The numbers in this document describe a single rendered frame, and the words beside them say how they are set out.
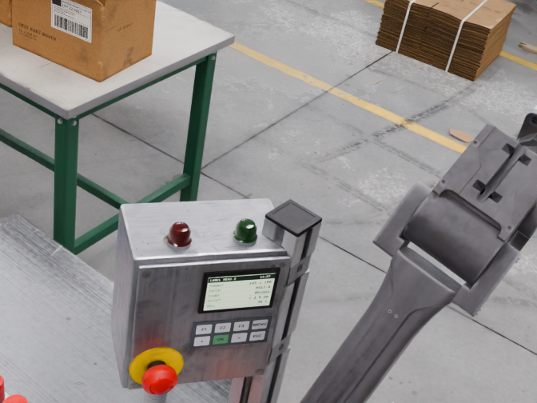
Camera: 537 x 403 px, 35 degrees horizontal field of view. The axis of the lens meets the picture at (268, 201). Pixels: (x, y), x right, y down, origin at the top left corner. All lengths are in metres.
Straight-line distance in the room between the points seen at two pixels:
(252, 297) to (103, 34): 1.70
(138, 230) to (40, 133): 2.93
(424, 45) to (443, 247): 4.28
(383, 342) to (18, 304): 1.08
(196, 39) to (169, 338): 2.07
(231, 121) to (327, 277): 1.12
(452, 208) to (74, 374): 1.00
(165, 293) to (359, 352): 0.22
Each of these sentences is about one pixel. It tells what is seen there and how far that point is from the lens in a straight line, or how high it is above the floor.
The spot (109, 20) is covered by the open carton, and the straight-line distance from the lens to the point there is 2.51.
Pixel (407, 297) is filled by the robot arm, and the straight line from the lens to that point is 0.74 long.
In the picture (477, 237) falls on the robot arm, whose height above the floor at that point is 1.61.
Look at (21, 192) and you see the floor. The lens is 3.42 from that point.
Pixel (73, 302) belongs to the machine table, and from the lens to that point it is 1.73.
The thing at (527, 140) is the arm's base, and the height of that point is 1.48.
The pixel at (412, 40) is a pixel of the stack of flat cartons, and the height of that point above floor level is 0.10.
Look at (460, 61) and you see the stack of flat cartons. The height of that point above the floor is 0.08.
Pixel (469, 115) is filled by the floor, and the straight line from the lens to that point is 4.57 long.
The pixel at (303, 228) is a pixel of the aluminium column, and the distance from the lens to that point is 0.86.
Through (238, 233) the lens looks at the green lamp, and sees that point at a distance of 0.86.
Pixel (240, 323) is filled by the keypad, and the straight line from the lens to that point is 0.92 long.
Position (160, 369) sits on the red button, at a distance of 0.91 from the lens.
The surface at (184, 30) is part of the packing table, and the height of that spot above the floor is 0.78.
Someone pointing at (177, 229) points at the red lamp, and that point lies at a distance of 0.84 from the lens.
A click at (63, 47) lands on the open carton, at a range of 2.62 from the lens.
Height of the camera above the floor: 2.01
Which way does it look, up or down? 35 degrees down
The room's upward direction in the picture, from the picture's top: 11 degrees clockwise
